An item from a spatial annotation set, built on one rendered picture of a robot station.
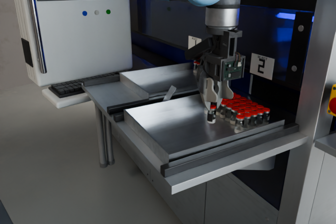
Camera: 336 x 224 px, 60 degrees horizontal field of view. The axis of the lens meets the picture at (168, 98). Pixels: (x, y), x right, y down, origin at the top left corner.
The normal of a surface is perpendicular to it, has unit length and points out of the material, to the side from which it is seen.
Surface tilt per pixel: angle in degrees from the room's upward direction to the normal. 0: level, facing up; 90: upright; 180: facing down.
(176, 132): 0
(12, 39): 90
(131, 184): 0
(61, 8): 90
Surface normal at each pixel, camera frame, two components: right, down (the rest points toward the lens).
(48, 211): 0.00, -0.93
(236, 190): -0.87, 0.18
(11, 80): 0.67, 0.27
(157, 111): 0.48, 0.33
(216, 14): -0.54, 0.31
